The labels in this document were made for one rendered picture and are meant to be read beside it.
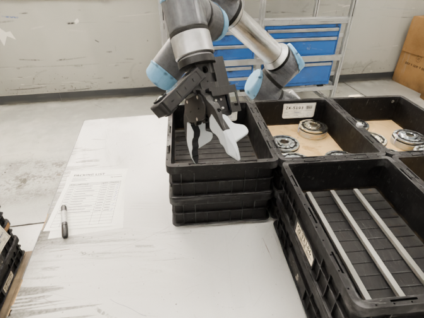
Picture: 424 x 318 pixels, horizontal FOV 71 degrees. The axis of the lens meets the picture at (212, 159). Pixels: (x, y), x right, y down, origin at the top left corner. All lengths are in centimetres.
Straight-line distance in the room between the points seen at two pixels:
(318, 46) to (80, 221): 263
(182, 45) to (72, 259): 63
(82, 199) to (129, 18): 270
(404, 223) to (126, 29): 320
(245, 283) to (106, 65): 319
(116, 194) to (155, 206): 15
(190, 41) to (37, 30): 325
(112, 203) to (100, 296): 33
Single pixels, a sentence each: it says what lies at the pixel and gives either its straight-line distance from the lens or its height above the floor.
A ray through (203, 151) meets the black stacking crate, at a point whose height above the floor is 83.
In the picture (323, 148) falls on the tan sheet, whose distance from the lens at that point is 109.
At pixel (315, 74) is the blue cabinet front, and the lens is 319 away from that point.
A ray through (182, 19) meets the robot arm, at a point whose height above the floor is 128.
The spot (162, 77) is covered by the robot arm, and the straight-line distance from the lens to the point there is 71.
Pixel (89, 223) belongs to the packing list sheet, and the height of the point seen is 70.
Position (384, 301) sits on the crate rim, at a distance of 58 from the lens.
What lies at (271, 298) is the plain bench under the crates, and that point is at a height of 70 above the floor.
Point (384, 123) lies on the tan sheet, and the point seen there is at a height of 83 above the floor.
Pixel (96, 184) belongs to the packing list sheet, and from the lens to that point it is 114.
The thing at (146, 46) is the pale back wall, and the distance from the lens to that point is 360.
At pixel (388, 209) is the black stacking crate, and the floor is 83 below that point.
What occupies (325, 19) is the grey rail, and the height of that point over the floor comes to 92.
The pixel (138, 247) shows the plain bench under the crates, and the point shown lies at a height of 70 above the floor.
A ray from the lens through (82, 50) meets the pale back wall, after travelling 369.
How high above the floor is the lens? 137
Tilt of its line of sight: 34 degrees down
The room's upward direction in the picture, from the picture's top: straight up
